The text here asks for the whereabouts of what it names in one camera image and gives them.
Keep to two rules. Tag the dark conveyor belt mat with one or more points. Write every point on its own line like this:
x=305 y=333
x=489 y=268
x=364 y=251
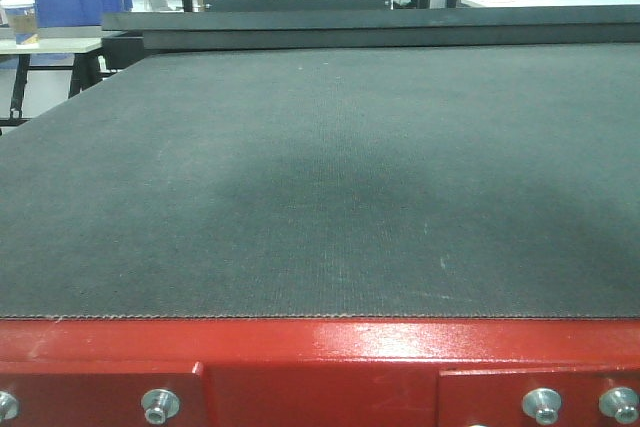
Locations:
x=433 y=182

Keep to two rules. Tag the silver bolt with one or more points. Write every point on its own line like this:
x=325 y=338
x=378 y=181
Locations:
x=620 y=404
x=542 y=405
x=9 y=406
x=160 y=405

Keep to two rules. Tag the grey side table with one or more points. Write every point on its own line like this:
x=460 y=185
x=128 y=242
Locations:
x=88 y=68

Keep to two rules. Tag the paper coffee cup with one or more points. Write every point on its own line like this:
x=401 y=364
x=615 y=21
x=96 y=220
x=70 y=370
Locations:
x=22 y=19

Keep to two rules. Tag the silver bolt far right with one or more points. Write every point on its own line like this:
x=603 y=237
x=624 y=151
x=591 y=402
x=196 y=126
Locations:
x=620 y=404

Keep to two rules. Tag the silver bolt far left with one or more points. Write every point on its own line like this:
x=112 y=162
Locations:
x=9 y=406

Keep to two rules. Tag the red metal frame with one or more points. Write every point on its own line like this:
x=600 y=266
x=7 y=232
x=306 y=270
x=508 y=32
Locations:
x=314 y=372

